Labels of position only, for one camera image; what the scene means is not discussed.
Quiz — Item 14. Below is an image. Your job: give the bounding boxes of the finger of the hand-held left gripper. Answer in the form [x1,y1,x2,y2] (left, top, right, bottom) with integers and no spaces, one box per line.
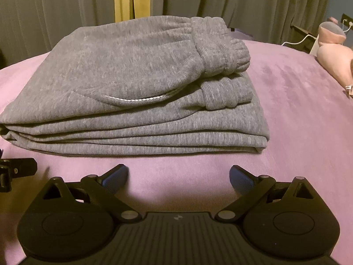
[0,157,38,194]

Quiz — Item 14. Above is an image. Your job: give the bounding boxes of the purple blanket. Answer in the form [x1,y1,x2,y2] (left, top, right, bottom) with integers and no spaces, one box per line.
[0,37,353,265]

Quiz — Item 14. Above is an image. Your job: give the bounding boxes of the grey-green curtain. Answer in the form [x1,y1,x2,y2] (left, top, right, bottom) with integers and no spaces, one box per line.
[0,0,118,69]
[132,0,333,51]

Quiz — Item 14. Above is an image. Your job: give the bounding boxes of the yellow curtain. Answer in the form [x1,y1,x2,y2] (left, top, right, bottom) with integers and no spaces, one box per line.
[114,0,136,24]

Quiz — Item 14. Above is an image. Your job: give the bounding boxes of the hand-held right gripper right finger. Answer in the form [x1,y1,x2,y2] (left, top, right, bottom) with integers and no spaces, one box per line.
[215,165,315,222]

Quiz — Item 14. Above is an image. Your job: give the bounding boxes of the wall outlet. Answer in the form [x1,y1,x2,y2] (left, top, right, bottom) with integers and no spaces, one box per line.
[341,13,353,30]

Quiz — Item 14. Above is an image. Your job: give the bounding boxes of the grey pants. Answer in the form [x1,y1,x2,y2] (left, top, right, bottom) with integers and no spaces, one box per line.
[0,16,270,155]

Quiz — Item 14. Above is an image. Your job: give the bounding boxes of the pink plush toy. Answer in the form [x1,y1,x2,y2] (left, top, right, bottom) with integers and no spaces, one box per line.
[316,17,353,100]

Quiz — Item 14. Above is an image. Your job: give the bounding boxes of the white cable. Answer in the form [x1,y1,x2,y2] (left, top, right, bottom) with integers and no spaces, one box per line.
[281,21,353,56]

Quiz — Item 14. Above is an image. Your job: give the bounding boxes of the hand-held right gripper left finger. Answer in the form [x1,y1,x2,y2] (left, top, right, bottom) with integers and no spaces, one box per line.
[41,164,138,222]

